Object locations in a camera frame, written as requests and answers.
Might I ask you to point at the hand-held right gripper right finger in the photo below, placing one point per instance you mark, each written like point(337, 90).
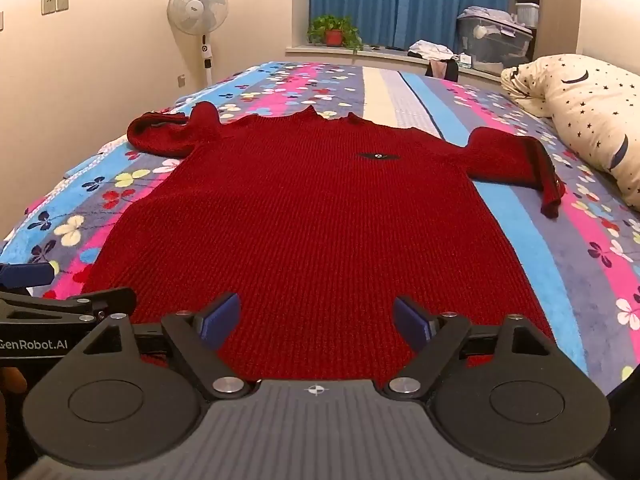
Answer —
point(412, 322)

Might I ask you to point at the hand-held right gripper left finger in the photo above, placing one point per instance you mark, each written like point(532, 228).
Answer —
point(220, 320)

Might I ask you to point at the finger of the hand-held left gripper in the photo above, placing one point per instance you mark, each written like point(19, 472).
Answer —
point(25, 274)
point(60, 307)

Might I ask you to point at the red knit sweater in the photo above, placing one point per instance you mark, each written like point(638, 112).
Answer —
point(310, 235)

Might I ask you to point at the white clothes pile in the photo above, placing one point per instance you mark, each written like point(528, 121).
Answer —
point(430, 49)

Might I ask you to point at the person's left hand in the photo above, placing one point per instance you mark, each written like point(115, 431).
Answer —
point(10, 379)

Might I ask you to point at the floral striped blanket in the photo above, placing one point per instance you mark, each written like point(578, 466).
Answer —
point(390, 95)

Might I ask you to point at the pink and black garment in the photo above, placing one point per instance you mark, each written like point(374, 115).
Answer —
point(442, 67)

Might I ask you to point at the small white box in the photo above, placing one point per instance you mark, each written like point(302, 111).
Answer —
point(465, 60)

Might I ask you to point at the window sill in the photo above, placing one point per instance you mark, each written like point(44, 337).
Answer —
point(380, 55)

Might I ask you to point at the cream star print pillow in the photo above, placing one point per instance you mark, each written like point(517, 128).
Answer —
point(590, 105)

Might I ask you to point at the clear plastic storage box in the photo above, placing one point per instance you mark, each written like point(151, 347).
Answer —
point(495, 47)

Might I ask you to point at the potted green plant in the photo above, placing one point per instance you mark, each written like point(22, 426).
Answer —
point(334, 27)

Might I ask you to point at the white standing fan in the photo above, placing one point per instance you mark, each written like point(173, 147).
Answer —
point(197, 7)

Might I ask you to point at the grey cloth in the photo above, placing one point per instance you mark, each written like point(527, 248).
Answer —
point(482, 12)

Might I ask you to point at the blue curtain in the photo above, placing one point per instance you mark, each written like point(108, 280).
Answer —
point(400, 0)

